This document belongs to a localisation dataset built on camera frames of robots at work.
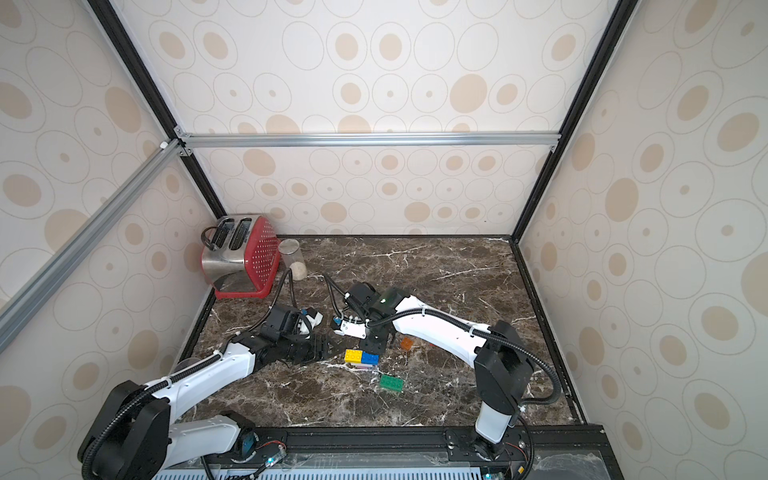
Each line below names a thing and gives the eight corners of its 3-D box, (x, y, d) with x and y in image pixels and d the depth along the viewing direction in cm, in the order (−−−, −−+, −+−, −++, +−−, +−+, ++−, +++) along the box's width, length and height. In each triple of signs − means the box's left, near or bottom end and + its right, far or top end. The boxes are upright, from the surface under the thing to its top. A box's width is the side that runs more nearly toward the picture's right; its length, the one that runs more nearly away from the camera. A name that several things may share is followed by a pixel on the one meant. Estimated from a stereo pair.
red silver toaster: (214, 300, 103) (184, 263, 88) (237, 248, 119) (215, 209, 104) (269, 300, 103) (248, 263, 88) (285, 248, 119) (270, 210, 104)
